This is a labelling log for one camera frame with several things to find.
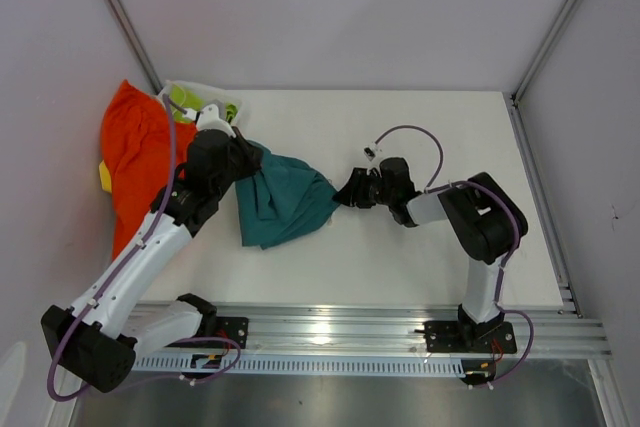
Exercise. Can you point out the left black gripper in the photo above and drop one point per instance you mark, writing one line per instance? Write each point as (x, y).
(252, 155)

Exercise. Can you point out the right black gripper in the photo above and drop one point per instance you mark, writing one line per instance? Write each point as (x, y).
(353, 192)

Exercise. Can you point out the teal green shorts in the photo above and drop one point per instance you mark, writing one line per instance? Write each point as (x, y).
(285, 200)

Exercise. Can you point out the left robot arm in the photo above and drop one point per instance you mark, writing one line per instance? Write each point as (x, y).
(94, 338)

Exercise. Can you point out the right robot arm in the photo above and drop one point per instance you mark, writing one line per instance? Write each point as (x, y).
(486, 222)

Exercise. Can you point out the lime green shorts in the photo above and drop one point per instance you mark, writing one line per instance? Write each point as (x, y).
(187, 100)

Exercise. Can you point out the orange shorts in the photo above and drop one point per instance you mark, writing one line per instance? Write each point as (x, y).
(135, 147)

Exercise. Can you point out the yellow shorts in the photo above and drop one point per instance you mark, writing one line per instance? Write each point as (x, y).
(105, 177)

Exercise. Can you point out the white plastic basket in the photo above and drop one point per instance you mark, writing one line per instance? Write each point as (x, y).
(207, 92)

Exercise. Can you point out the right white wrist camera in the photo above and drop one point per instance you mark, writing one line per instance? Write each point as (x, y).
(371, 152)

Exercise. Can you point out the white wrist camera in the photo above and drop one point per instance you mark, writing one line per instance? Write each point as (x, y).
(210, 118)
(371, 152)

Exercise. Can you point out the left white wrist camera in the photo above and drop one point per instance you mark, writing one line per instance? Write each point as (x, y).
(210, 118)

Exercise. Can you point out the aluminium mounting rail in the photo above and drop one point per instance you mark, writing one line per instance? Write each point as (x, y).
(395, 332)

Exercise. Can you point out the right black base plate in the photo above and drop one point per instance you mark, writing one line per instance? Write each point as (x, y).
(451, 337)

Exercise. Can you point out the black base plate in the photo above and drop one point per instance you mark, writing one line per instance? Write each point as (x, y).
(234, 328)
(451, 337)

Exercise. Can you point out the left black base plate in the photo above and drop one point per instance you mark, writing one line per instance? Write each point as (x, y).
(234, 328)

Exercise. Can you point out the white slotted cable duct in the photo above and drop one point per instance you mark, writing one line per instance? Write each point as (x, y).
(201, 363)

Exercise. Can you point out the right aluminium frame post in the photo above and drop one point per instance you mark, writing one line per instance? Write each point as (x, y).
(553, 34)

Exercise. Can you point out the aluminium frame post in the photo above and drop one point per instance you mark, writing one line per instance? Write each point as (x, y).
(131, 37)
(553, 34)

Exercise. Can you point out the left aluminium frame post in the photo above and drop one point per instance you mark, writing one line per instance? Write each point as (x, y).
(131, 37)

